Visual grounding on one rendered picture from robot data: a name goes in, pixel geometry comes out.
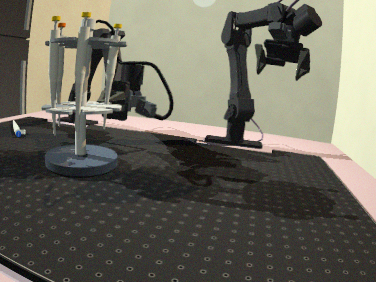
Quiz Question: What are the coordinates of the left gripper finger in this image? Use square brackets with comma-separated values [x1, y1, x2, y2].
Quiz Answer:
[295, 49, 310, 81]
[255, 44, 266, 75]

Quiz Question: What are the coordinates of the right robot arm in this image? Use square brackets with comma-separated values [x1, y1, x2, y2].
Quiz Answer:
[60, 28, 157, 126]

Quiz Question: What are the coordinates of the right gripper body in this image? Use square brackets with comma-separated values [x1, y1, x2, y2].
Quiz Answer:
[106, 81, 146, 121]

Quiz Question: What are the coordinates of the white pipette with blue push button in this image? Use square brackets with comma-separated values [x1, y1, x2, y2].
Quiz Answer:
[13, 121, 26, 137]

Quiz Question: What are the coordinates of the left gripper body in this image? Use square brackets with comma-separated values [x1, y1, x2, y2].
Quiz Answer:
[264, 24, 310, 66]

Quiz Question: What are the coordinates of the white pipette with yellow button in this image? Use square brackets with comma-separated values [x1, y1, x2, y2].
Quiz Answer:
[49, 16, 69, 136]
[75, 12, 91, 140]

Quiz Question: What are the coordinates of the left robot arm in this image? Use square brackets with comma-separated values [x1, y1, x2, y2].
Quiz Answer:
[204, 2, 322, 149]

